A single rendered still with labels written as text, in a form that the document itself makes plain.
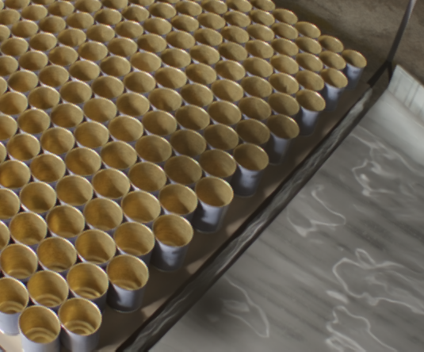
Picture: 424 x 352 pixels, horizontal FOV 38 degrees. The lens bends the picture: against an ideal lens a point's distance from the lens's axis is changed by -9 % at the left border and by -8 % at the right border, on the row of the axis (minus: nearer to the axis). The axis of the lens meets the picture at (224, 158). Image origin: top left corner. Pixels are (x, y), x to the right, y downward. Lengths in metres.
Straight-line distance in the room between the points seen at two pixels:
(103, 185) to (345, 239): 0.49
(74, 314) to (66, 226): 0.18
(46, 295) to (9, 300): 0.07
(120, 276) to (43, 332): 0.18
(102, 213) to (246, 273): 0.28
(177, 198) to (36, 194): 0.26
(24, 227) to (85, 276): 0.14
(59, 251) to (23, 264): 0.07
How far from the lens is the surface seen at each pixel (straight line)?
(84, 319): 1.05
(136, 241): 1.13
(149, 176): 1.20
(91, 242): 1.10
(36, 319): 1.02
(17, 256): 1.07
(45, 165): 1.19
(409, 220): 1.41
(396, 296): 1.27
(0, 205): 1.15
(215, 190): 1.21
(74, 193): 1.17
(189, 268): 1.15
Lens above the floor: 2.03
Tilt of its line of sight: 44 degrees down
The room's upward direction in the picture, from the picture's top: 16 degrees clockwise
